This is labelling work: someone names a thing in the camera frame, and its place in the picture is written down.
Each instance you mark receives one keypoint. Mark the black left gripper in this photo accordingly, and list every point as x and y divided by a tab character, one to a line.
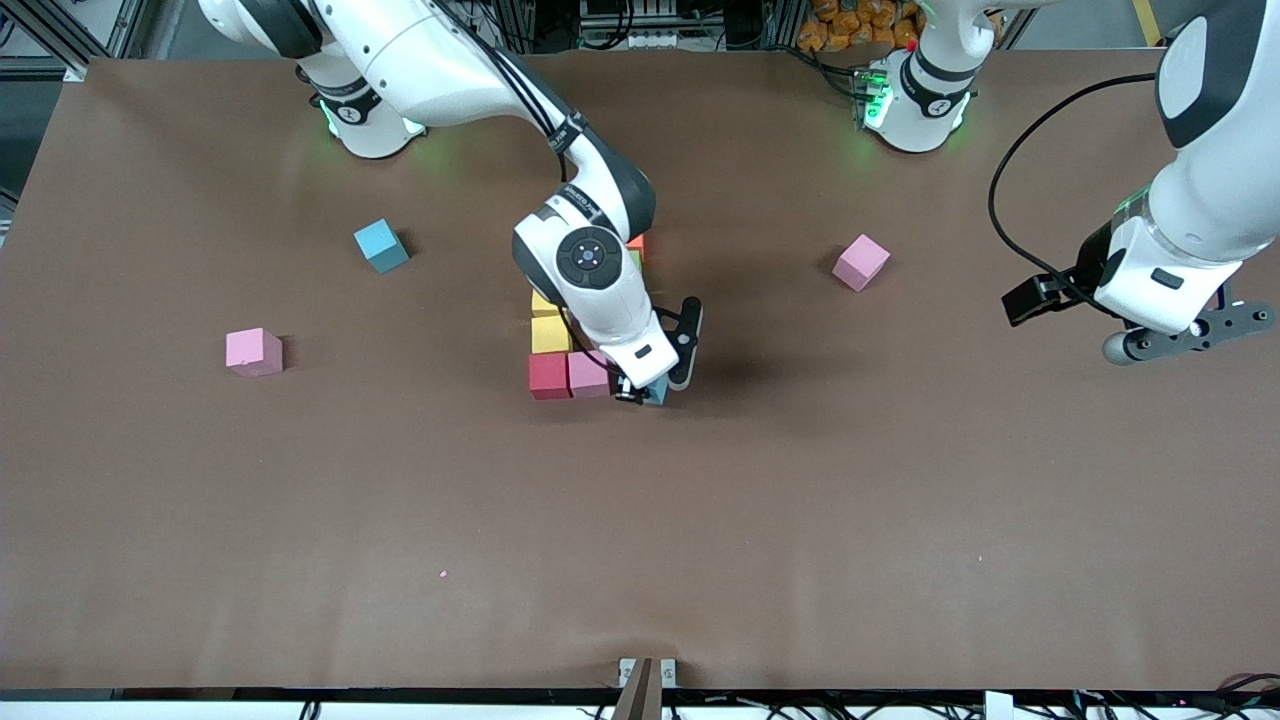
1083	274

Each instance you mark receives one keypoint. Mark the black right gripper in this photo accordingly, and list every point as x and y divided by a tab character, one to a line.
629	391

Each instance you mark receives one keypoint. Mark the yellow foam block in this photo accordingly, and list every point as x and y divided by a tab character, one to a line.
549	335
543	305

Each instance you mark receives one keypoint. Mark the brown upright pole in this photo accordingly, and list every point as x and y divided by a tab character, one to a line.
640	695

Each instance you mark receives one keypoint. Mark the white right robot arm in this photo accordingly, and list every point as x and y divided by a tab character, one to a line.
590	270

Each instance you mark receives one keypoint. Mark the lilac pink foam block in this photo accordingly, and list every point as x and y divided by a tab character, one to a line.
861	262

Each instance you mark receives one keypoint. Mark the small metal bracket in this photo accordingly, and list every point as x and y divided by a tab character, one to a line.
626	670

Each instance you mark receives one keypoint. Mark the aluminium frame profile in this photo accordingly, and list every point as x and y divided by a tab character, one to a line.
75	72

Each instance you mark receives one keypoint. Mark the pile of orange snacks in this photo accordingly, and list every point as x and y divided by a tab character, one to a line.
850	25

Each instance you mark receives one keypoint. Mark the orange foam block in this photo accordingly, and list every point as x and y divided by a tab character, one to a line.
638	243

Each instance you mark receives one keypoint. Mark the red foam block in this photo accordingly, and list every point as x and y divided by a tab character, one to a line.
549	377

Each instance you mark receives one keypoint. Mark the cyan foam block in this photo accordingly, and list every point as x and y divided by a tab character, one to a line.
657	393
380	245

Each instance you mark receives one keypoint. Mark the white power strip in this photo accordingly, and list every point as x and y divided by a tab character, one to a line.
650	40

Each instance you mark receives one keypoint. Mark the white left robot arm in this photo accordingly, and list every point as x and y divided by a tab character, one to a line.
1200	200

